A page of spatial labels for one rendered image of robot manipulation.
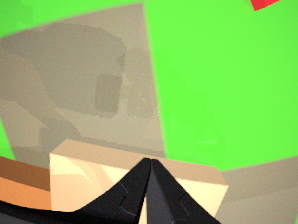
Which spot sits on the red block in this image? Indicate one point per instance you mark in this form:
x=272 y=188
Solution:
x=262 y=3

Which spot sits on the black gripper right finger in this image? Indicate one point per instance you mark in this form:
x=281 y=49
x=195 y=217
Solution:
x=167 y=202

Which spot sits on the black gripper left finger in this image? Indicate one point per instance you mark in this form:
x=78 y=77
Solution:
x=121 y=204

